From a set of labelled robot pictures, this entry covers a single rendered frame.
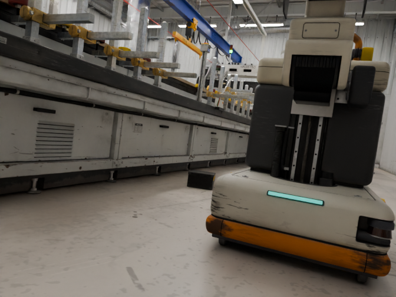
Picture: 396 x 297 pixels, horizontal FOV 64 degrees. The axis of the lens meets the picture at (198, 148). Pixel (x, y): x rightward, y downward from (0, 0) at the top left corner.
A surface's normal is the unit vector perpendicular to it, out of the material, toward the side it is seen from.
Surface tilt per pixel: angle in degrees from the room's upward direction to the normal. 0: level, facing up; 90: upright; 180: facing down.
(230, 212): 90
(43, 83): 90
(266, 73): 90
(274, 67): 90
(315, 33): 98
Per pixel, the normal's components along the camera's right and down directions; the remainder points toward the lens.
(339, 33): -0.39, 0.14
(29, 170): 0.91, 0.14
